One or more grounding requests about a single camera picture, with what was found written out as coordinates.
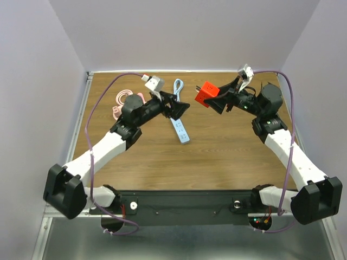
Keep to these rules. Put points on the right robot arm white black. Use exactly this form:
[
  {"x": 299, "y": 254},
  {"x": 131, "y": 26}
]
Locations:
[{"x": 317, "y": 196}]

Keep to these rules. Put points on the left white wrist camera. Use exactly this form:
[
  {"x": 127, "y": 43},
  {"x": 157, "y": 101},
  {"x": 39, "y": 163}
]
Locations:
[{"x": 154, "y": 84}]

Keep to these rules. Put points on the blue power strip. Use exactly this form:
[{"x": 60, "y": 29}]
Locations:
[{"x": 180, "y": 131}]

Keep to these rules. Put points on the red cube socket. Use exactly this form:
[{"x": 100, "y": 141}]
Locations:
[{"x": 207, "y": 91}]

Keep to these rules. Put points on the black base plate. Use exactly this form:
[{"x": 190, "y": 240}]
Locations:
[{"x": 186, "y": 207}]

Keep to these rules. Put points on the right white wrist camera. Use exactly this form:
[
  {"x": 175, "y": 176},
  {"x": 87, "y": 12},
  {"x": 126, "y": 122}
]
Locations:
[{"x": 246, "y": 74}]

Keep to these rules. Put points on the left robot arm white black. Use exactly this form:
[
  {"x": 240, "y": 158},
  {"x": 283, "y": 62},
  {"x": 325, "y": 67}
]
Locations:
[{"x": 70, "y": 189}]

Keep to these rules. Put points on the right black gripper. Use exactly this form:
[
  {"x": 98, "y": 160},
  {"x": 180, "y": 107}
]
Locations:
[{"x": 232, "y": 95}]

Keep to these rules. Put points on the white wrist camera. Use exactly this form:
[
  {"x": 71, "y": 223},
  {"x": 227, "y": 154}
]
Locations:
[
  {"x": 246, "y": 74},
  {"x": 154, "y": 84}
]

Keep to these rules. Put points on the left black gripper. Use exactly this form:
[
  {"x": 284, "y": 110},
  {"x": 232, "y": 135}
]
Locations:
[{"x": 177, "y": 108}]

